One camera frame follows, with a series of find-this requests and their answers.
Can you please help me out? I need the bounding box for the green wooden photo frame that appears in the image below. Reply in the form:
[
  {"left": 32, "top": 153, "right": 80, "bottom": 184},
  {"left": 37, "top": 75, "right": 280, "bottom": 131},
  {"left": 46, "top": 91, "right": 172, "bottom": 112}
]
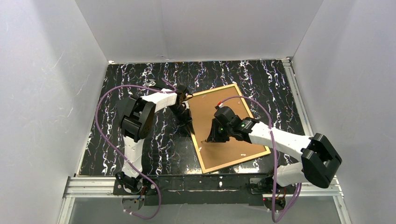
[{"left": 188, "top": 84, "right": 270, "bottom": 174}]

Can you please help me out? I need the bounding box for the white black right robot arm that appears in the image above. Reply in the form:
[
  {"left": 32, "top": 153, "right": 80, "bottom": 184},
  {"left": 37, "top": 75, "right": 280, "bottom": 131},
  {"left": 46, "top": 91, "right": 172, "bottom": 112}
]
[{"left": 206, "top": 106, "right": 342, "bottom": 192}]

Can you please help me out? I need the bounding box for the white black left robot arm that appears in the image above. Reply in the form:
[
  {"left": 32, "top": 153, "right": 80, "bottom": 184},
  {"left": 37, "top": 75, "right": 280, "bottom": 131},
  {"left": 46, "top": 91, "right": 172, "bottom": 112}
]
[{"left": 115, "top": 85, "right": 195, "bottom": 194}]

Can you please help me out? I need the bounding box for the black small tool on table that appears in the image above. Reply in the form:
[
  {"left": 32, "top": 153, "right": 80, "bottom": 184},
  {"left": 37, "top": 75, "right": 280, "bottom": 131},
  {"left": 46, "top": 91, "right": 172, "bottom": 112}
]
[{"left": 144, "top": 79, "right": 156, "bottom": 87}]

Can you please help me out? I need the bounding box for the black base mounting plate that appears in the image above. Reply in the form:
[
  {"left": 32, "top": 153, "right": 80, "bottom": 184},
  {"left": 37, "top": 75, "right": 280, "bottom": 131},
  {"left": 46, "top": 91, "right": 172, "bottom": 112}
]
[{"left": 113, "top": 173, "right": 295, "bottom": 206}]

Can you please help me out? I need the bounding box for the black square pad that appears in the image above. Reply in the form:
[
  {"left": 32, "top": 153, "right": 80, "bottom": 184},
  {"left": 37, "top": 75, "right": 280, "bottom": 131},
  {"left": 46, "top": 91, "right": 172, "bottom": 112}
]
[{"left": 116, "top": 98, "right": 134, "bottom": 121}]

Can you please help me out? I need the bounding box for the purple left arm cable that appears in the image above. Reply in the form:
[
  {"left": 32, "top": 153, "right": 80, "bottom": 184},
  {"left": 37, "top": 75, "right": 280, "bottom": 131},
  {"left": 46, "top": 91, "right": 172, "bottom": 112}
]
[{"left": 95, "top": 77, "right": 162, "bottom": 221}]

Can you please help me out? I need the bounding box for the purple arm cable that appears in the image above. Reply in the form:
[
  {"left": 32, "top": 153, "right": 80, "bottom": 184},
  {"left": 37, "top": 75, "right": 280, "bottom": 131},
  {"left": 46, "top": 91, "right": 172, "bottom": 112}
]
[
  {"left": 218, "top": 96, "right": 302, "bottom": 223},
  {"left": 95, "top": 77, "right": 162, "bottom": 221}
]

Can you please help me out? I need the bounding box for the aluminium rail right side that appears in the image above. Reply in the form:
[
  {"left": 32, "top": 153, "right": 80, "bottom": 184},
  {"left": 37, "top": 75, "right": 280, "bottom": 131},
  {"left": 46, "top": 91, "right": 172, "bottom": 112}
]
[{"left": 281, "top": 58, "right": 315, "bottom": 136}]

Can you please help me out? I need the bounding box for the aluminium rail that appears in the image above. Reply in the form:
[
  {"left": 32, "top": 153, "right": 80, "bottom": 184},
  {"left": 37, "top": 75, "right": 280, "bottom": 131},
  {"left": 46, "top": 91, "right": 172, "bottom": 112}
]
[
  {"left": 281, "top": 58, "right": 315, "bottom": 136},
  {"left": 58, "top": 176, "right": 351, "bottom": 224}
]

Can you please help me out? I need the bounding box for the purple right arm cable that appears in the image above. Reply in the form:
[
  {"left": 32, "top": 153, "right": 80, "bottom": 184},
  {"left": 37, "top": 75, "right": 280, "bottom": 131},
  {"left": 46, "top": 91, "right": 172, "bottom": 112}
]
[{"left": 218, "top": 96, "right": 302, "bottom": 223}]

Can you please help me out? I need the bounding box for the aluminium rail front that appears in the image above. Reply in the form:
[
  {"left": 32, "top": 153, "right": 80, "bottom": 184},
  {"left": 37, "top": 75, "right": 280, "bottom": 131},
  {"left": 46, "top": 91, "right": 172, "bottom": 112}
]
[{"left": 58, "top": 176, "right": 351, "bottom": 224}]

